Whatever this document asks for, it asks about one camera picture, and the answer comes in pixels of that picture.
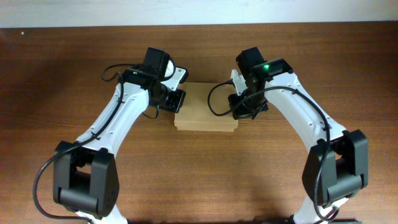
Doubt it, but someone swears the brown cardboard box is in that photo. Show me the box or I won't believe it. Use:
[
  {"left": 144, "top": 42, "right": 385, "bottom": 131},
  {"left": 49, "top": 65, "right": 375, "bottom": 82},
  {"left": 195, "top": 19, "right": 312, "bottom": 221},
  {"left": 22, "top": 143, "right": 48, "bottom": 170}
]
[{"left": 174, "top": 82, "right": 238, "bottom": 132}]

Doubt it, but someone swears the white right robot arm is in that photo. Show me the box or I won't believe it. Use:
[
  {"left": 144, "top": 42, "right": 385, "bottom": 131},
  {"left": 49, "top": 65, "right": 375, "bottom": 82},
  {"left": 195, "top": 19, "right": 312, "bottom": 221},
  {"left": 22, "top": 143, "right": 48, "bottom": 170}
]
[{"left": 228, "top": 56, "right": 369, "bottom": 223}]

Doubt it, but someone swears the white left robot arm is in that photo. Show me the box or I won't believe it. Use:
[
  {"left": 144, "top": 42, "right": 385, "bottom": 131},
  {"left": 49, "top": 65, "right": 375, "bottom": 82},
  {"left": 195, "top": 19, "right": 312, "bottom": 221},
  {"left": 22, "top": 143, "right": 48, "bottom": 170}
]
[{"left": 53, "top": 67, "right": 188, "bottom": 223}]

